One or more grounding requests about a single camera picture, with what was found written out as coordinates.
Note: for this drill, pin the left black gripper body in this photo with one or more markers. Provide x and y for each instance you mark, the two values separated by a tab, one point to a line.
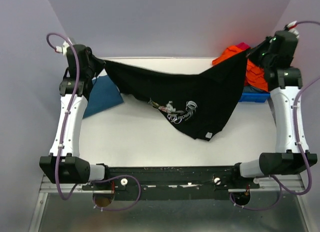
95	67

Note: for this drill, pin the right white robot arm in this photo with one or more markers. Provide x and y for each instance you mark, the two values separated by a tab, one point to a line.
292	156

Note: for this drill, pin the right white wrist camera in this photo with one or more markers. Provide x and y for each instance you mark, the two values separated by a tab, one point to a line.
291	27

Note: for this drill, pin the folded teal t-shirt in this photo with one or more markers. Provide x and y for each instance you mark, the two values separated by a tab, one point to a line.
104	95

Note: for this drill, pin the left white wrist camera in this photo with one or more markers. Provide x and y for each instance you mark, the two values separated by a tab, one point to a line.
63	49

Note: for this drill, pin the black t-shirt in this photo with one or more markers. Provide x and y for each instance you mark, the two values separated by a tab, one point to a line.
198	105

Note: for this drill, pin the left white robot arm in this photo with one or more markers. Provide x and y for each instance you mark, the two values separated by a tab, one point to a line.
63	164

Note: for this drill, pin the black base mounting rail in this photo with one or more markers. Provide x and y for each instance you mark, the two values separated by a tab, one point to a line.
171	183

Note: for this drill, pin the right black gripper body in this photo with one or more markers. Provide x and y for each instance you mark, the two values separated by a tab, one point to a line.
260	54

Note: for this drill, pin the blue plastic bin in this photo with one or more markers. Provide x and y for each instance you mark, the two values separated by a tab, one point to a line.
254	97

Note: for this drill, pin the orange t-shirt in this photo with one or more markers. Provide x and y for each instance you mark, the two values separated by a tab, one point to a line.
254	74

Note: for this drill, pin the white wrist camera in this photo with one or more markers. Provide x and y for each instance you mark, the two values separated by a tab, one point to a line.
291	27
63	49

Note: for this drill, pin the pink t-shirt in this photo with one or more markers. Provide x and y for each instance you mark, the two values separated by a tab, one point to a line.
243	46

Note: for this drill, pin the grey t-shirt in bin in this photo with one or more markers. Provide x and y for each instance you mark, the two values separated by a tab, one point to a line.
252	89

